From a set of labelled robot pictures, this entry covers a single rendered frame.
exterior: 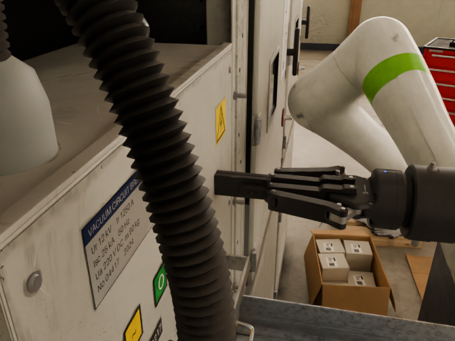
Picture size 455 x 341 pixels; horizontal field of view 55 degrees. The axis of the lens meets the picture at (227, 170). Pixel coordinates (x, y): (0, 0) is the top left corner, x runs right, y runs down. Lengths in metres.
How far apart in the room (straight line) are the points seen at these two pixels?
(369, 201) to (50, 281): 0.40
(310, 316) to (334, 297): 1.22
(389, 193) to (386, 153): 0.51
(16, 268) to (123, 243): 0.11
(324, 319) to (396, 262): 1.75
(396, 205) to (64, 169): 0.39
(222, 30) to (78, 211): 0.48
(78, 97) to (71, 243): 0.18
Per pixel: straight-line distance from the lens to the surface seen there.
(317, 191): 0.55
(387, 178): 0.55
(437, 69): 3.58
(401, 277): 2.52
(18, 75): 0.27
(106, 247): 0.29
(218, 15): 0.69
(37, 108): 0.27
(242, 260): 0.72
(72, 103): 0.39
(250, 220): 0.91
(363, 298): 2.13
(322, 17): 8.42
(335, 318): 0.88
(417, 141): 0.76
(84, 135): 0.31
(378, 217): 0.55
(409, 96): 0.79
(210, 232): 0.19
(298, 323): 0.90
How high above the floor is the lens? 1.50
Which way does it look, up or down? 26 degrees down
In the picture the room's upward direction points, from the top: straight up
